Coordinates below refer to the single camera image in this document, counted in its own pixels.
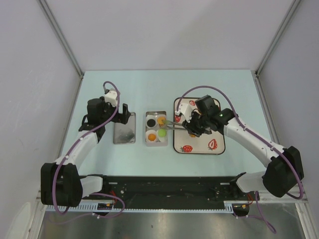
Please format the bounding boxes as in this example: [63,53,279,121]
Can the white paper cup front-right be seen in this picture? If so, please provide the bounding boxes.
[157,128,167,143]

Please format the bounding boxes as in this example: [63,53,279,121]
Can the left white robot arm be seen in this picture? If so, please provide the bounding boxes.
[40,96,131,207]

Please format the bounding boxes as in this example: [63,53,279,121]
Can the aluminium frame post right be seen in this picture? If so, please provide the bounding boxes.
[254,0,303,77]

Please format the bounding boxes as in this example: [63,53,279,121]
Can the silver tin box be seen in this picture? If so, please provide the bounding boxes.
[145,111,168,147]

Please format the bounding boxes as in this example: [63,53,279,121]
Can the black round cookie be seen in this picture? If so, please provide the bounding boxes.
[147,119,156,128]

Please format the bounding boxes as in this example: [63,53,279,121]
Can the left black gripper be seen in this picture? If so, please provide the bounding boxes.
[100,97,131,124]

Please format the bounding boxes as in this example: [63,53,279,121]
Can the brown ridged cookie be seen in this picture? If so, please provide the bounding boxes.
[147,133,157,142]

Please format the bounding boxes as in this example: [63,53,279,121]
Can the metal tongs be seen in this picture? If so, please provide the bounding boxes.
[164,120,212,137]

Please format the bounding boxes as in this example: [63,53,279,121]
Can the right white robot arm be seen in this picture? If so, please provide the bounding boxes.
[175,95,304,200]

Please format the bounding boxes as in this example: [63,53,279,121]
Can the white paper cup back-right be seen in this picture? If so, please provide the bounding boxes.
[156,114,166,127]

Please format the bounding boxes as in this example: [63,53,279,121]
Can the aluminium frame post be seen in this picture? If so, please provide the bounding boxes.
[37,0,84,79]
[254,0,303,77]

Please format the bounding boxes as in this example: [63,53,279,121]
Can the silver tin lid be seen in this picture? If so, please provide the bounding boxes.
[113,113,136,144]

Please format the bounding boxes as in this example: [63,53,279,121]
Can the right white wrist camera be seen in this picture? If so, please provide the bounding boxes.
[174,104,192,123]

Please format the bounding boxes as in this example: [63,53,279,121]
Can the strawberry pattern tray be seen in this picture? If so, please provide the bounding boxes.
[173,97,225,155]

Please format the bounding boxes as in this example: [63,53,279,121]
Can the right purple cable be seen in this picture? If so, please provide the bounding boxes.
[176,86,305,235]

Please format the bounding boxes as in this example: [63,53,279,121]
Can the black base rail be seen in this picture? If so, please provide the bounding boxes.
[49,174,260,215]

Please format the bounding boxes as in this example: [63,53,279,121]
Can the white paper cup front-left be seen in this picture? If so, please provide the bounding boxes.
[146,129,158,143]

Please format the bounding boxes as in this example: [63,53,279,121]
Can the green round cookie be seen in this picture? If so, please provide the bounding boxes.
[158,128,166,137]

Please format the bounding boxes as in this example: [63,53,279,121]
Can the aluminium frame post left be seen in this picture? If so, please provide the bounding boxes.
[37,0,84,79]

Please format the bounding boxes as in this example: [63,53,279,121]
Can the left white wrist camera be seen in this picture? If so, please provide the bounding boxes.
[104,89,120,107]

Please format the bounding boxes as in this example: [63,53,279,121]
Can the tan round cookie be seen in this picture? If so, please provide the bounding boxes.
[157,116,166,125]

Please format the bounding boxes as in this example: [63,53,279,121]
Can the white paper cup back-left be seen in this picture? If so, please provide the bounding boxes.
[146,115,157,128]

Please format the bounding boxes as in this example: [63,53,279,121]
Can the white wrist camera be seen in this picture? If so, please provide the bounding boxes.
[174,104,192,123]
[104,89,120,107]

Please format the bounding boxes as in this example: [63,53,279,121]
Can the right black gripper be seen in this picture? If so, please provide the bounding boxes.
[182,110,209,137]

